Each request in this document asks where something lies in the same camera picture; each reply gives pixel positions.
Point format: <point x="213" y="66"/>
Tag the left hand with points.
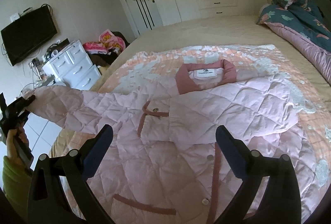
<point x="12" y="135"/>

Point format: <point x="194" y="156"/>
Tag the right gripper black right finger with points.
<point x="269" y="192"/>

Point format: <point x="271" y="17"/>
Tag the white bedroom door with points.
<point x="142" y="15"/>

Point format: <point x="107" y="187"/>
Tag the pink cartoon blanket pile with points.
<point x="108" y="42"/>

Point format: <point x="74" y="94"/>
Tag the teal and pink comforter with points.
<point x="300" y="24"/>

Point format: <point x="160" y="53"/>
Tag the black wall television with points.
<point x="28" y="33"/>

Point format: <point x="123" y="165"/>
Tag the tan bed sheet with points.
<point x="242" y="42"/>

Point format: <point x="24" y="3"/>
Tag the pink quilted coat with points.
<point x="201" y="98"/>

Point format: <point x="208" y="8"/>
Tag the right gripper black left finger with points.
<point x="59" y="190"/>

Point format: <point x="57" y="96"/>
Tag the white drawer chest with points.
<point x="73" y="66"/>

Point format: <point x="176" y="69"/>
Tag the green sleeve forearm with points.
<point x="16" y="184"/>

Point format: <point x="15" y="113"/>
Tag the peach floral bed blanket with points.
<point x="204" y="197"/>

